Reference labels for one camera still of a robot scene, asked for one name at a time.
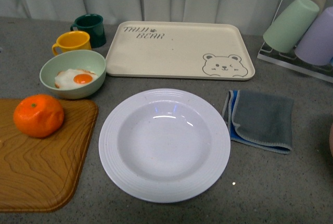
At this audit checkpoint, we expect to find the clear acrylic cup rack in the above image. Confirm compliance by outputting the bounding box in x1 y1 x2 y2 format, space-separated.
257 0 332 82

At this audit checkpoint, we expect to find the light green plastic cup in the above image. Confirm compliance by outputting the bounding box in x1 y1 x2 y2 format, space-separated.
263 0 319 53

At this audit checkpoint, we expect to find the white ridged deep plate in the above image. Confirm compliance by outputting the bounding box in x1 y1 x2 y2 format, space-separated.
99 89 230 203

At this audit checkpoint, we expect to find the dark green mug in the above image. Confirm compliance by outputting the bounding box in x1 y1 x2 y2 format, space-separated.
70 14 106 48

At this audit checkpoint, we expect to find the purple plastic cup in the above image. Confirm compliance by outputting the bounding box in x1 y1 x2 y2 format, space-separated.
294 7 332 66

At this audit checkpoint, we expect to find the light green bowl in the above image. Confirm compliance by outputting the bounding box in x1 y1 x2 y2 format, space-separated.
40 50 106 99

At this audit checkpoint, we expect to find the beige bear serving tray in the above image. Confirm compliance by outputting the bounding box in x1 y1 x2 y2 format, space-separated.
106 21 255 81

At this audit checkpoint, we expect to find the toy fried egg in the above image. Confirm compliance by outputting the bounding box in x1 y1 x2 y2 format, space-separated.
55 69 98 90

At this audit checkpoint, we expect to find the orange mandarin fruit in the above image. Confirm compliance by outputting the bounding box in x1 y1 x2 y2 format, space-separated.
13 94 65 138

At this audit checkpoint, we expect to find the grey blue folded cloth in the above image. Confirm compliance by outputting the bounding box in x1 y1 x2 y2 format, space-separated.
221 90 294 155

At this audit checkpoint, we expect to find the yellow mug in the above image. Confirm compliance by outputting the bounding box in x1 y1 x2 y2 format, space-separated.
52 31 92 56

